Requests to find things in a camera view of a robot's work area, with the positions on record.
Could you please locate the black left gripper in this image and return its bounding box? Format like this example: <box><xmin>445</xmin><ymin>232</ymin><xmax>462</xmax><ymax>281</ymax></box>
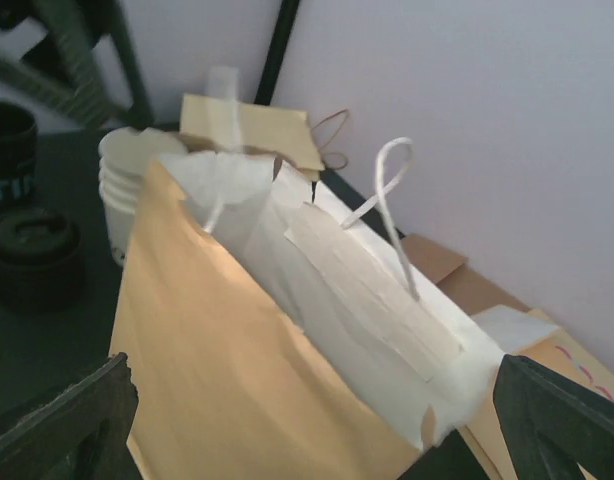
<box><xmin>0</xmin><ymin>0</ymin><xmax>155</xmax><ymax>128</ymax></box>

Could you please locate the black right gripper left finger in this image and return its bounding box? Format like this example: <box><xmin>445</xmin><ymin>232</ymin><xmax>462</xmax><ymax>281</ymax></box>
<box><xmin>0</xmin><ymin>353</ymin><xmax>138</xmax><ymax>479</ymax></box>

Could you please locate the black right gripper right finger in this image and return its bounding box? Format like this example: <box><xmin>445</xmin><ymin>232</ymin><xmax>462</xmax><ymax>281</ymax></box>
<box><xmin>494</xmin><ymin>355</ymin><xmax>614</xmax><ymax>480</ymax></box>

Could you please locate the orange paper bag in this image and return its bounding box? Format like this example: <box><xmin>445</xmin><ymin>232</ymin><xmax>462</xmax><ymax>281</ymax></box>
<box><xmin>460</xmin><ymin>309</ymin><xmax>614</xmax><ymax>479</ymax></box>
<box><xmin>108</xmin><ymin>136</ymin><xmax>506</xmax><ymax>480</ymax></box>

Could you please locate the white paper bag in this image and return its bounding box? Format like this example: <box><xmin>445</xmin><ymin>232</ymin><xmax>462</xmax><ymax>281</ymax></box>
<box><xmin>472</xmin><ymin>305</ymin><xmax>560</xmax><ymax>354</ymax></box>

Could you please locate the stack of white paper cups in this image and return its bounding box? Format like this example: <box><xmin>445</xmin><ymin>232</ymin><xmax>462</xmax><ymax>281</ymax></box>
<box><xmin>98</xmin><ymin>127</ymin><xmax>188</xmax><ymax>266</ymax></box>

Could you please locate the brown kraft paper bag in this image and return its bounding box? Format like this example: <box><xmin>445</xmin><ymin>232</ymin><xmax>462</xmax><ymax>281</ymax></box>
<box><xmin>402</xmin><ymin>234</ymin><xmax>530</xmax><ymax>315</ymax></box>

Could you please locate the black frame post left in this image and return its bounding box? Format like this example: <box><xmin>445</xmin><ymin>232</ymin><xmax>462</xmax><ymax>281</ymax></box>
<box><xmin>254</xmin><ymin>0</ymin><xmax>301</xmax><ymax>106</ymax></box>

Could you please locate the tan paper bag with handles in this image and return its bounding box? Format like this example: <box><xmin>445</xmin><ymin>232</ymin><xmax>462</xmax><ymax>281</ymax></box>
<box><xmin>179</xmin><ymin>94</ymin><xmax>329</xmax><ymax>181</ymax></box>

